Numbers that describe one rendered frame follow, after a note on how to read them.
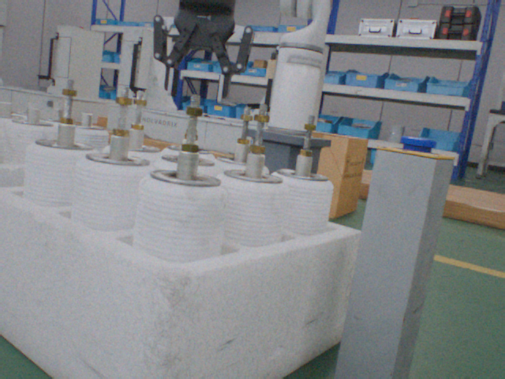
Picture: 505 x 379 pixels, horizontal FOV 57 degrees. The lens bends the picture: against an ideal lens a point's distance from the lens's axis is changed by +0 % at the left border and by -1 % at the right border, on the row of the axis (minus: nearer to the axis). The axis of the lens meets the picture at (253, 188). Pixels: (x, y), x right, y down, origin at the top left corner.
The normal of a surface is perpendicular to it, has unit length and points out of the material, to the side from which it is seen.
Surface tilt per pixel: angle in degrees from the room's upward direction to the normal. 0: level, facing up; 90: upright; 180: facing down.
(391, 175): 90
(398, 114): 90
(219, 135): 90
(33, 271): 90
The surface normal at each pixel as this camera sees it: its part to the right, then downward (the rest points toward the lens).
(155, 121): -0.51, 0.06
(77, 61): 0.85, 0.20
